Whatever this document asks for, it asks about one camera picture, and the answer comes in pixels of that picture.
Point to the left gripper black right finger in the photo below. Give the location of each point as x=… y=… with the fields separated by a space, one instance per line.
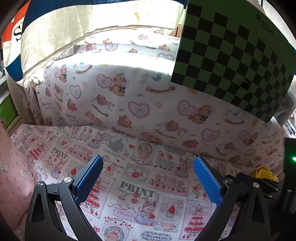
x=221 y=191

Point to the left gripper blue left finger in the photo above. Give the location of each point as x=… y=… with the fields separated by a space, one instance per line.
x=73 y=193

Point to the octagonal gold jewelry box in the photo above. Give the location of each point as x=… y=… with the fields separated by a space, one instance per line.
x=253 y=174

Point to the yellow cloth pouch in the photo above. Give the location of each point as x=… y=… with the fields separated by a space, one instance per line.
x=264 y=173

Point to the pink quilted blanket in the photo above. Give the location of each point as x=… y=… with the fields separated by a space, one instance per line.
x=17 y=185

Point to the strawberry print bed sheet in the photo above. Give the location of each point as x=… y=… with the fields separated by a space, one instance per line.
x=147 y=189

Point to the bear print white pillow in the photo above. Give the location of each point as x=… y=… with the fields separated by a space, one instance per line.
x=121 y=79

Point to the green black checkered box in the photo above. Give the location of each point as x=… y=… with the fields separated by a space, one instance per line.
x=232 y=51

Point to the blue white striped cushion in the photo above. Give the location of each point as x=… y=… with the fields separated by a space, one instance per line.
x=40 y=30

